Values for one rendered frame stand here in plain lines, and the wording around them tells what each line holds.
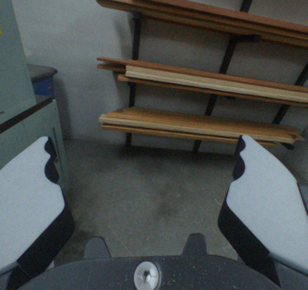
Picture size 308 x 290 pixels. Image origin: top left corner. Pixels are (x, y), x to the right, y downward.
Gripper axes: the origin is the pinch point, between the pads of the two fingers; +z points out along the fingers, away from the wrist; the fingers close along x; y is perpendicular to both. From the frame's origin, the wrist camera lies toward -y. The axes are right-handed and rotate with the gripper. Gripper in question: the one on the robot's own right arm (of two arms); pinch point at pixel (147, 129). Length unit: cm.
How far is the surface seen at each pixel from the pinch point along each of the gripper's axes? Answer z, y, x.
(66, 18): 176, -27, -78
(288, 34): 131, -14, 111
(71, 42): 176, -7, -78
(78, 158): 138, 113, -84
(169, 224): 64, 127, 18
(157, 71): 131, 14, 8
